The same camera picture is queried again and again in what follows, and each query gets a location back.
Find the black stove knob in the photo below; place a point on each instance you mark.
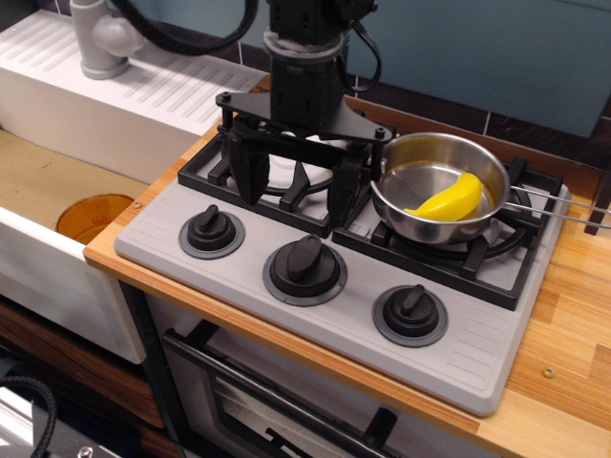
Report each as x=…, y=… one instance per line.
x=410, y=316
x=305, y=272
x=212, y=234

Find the yellow plastic banana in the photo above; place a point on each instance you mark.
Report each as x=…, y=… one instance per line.
x=452, y=204

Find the white toy sink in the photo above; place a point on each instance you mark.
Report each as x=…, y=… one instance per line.
x=65, y=137

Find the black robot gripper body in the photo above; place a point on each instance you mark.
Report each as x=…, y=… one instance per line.
x=307, y=97

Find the orange plastic bowl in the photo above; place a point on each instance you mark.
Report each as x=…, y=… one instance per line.
x=87, y=218

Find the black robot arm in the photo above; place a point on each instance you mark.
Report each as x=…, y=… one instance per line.
x=319, y=28

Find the grey toy faucet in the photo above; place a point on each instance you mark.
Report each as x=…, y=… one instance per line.
x=105, y=42

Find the wooden drawer front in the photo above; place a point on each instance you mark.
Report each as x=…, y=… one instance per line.
x=74, y=359

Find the black right stove knob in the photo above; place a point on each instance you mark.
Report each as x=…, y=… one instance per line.
x=410, y=316

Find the black right burner grate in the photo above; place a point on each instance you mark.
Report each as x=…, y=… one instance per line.
x=493, y=267

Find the brass countertop screw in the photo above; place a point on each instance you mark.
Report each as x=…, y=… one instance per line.
x=549, y=373

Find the stainless steel saucepan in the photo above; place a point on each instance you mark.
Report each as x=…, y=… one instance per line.
x=443, y=189

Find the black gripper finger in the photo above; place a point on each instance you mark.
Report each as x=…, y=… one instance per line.
x=249, y=164
x=348, y=176

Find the black burner grate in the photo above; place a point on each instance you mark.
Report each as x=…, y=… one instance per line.
x=298, y=181
x=493, y=267

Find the grey toy stove top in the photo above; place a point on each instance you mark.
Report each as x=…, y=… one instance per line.
x=431, y=281

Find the black left burner grate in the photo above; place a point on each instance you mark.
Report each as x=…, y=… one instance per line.
x=298, y=181

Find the black left stove knob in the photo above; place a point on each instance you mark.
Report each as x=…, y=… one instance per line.
x=212, y=234

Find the black middle stove knob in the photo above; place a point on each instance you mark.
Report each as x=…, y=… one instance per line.
x=305, y=272

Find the toy oven door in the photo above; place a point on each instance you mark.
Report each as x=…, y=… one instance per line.
x=267, y=419

